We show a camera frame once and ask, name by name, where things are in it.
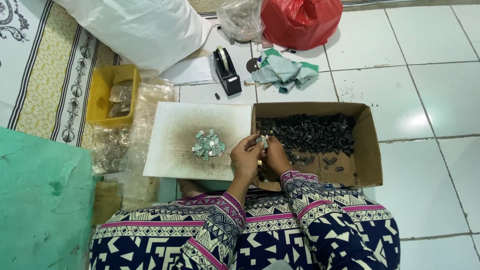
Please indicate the stack of clear plastic bags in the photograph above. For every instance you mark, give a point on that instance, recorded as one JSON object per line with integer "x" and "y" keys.
{"x": 150, "y": 108}

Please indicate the stained white work board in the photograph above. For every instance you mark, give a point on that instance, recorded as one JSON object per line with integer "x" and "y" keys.
{"x": 176, "y": 142}

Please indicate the person's bare foot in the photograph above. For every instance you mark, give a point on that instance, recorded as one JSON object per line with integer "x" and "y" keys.
{"x": 191, "y": 188}

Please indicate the white paper sheet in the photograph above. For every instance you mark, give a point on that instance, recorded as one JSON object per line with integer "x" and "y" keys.
{"x": 189, "y": 71}

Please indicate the small silver metal clip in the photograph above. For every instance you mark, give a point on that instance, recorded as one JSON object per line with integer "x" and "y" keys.
{"x": 263, "y": 141}

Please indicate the yellow plastic bin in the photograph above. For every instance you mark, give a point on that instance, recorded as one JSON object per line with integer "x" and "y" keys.
{"x": 99, "y": 93}

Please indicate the person's patterned navy pink clothing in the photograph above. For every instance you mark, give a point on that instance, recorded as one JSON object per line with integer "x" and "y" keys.
{"x": 270, "y": 240}

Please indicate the person's left hand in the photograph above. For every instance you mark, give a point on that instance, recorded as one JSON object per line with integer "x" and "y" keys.
{"x": 242, "y": 159}

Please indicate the person's right hand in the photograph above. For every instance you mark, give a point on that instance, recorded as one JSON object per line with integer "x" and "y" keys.
{"x": 277, "y": 157}

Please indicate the large white sack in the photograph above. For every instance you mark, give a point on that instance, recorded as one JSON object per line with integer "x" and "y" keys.
{"x": 142, "y": 30}

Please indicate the patterned yellow white floor mat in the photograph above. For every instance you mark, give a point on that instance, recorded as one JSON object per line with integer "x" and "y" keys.
{"x": 48, "y": 75}

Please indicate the green and white cloth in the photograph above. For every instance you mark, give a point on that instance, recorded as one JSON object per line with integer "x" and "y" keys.
{"x": 285, "y": 71}

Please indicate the pile of silver metal clips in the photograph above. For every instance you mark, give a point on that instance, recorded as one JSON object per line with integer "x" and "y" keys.
{"x": 208, "y": 146}

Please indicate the black round disc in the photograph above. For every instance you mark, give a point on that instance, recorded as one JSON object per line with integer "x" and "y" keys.
{"x": 252, "y": 66}

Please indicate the black tape dispenser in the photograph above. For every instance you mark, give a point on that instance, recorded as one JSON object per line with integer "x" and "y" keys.
{"x": 227, "y": 75}

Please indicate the brown cardboard box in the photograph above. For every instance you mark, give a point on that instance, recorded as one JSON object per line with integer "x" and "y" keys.
{"x": 365, "y": 150}

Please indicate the person's right fingers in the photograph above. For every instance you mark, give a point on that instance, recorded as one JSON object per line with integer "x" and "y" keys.
{"x": 268, "y": 152}

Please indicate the brown cardboard scrap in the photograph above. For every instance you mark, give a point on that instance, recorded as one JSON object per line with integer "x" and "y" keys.
{"x": 106, "y": 202}

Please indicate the heap of black rubber caps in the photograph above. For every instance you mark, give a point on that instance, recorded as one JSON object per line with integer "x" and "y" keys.
{"x": 311, "y": 133}

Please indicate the green painted low table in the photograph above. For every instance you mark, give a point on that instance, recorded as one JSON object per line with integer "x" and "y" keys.
{"x": 41, "y": 202}

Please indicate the red plastic bag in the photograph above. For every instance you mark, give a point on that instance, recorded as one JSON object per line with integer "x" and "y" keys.
{"x": 300, "y": 22}

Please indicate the clear bag of metal parts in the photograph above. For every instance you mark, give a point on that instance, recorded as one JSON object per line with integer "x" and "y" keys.
{"x": 240, "y": 18}

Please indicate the clear bag of metal rings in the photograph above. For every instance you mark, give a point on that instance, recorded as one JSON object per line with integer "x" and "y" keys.
{"x": 111, "y": 150}

